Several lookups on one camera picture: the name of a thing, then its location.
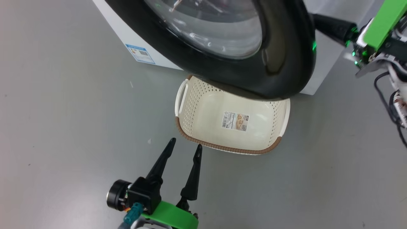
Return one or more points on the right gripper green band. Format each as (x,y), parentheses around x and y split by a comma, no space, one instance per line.
(384,22)

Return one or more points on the cream laundry basket brown rim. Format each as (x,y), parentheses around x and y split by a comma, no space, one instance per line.
(203,117)

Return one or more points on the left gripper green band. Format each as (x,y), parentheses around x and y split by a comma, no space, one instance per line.
(171,218)

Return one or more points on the white front-load washing machine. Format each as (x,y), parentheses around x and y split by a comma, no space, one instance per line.
(327,70)

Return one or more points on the blue bordered energy label sticker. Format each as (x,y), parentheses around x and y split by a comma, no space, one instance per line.
(140,53)

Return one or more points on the black round glass washer door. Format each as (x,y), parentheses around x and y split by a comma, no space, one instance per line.
(286,47)

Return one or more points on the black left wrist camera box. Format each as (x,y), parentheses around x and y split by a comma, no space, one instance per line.
(144,194)

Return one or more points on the printed basket label sticker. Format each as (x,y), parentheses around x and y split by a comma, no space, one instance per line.
(235,121)

